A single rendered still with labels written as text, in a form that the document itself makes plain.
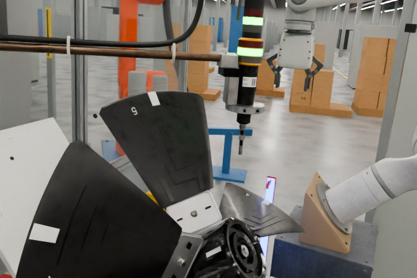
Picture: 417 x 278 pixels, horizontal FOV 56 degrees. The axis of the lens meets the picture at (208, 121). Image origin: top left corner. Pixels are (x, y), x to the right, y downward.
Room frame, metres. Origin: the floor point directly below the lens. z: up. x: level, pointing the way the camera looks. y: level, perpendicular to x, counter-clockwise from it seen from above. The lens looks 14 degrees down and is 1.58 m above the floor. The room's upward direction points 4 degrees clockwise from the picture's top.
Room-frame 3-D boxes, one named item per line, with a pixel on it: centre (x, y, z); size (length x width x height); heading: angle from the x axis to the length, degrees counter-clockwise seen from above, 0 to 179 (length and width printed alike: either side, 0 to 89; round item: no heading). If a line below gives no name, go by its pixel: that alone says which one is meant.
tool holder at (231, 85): (0.70, -0.05, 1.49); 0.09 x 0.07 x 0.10; 104
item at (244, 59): (0.70, -0.06, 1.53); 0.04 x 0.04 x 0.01
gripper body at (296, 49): (1.17, -0.24, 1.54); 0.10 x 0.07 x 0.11; 70
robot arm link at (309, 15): (1.17, -0.24, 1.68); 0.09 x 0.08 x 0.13; 164
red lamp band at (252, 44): (0.70, -0.06, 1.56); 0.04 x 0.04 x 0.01
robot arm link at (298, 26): (1.17, -0.24, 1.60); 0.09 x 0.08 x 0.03; 70
